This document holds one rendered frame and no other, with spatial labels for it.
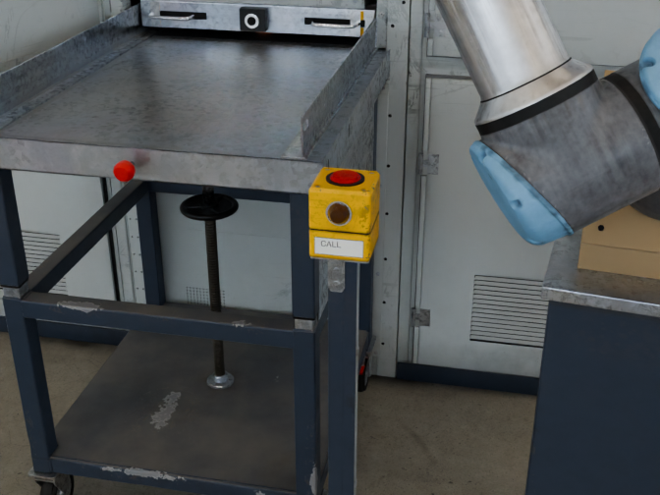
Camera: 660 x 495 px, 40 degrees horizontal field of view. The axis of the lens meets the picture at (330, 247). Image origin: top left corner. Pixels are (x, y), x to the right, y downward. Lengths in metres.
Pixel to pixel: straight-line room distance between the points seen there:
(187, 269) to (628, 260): 1.33
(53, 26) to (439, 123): 0.86
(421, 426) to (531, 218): 1.21
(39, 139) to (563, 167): 0.85
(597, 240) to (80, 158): 0.80
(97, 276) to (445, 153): 0.97
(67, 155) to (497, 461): 1.17
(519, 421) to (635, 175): 1.25
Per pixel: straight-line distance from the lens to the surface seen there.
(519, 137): 1.05
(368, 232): 1.15
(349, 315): 1.23
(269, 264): 2.26
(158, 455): 1.87
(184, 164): 1.44
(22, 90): 1.72
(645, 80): 1.08
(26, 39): 2.05
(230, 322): 1.57
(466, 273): 2.16
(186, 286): 2.37
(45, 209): 2.41
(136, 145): 1.47
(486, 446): 2.17
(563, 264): 1.32
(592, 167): 1.06
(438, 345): 2.27
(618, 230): 1.30
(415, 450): 2.13
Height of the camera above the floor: 1.34
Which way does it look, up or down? 26 degrees down
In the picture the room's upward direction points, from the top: straight up
